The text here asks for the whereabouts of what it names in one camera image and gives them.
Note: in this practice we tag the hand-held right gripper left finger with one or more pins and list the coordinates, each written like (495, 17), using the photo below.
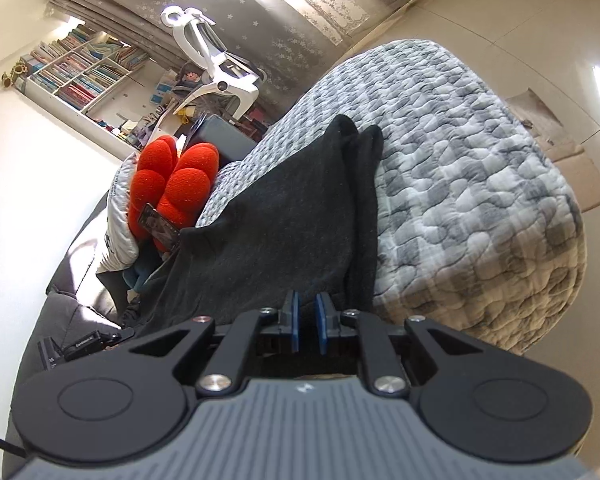
(293, 325)

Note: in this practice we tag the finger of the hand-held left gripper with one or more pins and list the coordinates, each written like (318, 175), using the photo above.
(124, 336)

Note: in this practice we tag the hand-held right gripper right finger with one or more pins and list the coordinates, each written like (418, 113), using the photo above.
(322, 327)

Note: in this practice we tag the dark grey garment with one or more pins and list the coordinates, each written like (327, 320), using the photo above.
(290, 220)

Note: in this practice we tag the blue plush toy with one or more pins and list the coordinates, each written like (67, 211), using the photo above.
(140, 272)

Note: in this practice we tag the white printed pillow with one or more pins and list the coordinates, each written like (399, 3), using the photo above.
(117, 230)

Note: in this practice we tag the dark smartphone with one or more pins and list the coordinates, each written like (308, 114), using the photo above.
(160, 227)

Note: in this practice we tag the red pumpkin plush pillow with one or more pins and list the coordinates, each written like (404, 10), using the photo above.
(185, 180)

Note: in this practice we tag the grey checked quilted blanket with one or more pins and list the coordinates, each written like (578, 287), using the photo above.
(455, 185)

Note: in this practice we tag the grey sofa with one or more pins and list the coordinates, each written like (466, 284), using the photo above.
(225, 140)

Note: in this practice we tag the cluttered white desk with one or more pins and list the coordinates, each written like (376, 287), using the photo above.
(155, 120)

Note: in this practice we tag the white bookshelf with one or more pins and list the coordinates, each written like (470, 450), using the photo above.
(80, 72)

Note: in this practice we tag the white office chair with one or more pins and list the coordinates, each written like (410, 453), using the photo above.
(220, 55)

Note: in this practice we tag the flat cardboard sheet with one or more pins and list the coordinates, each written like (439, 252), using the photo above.
(575, 170)

